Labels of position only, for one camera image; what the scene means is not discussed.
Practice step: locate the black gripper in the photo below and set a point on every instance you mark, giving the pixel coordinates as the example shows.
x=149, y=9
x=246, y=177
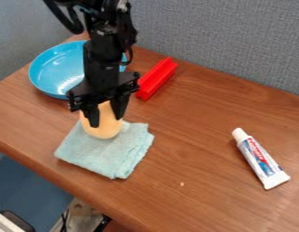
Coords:
x=105, y=84

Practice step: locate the light blue cloth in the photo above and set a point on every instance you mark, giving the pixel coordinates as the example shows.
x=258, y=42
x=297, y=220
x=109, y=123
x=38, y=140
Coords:
x=110, y=157

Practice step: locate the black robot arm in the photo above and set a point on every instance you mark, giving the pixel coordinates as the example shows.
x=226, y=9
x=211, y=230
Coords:
x=106, y=20

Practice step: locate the blue plate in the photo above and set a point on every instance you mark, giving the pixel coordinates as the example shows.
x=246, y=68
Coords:
x=57, y=69

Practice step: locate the red plastic block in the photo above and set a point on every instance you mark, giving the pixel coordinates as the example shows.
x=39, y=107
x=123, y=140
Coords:
x=154, y=78

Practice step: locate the grey table leg base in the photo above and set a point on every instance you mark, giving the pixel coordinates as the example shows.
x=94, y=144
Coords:
x=79, y=218

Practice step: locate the white black object corner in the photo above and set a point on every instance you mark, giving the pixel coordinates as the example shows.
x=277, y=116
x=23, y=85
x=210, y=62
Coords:
x=11, y=223

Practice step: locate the white toothpaste tube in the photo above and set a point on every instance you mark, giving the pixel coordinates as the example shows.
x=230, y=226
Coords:
x=265, y=167

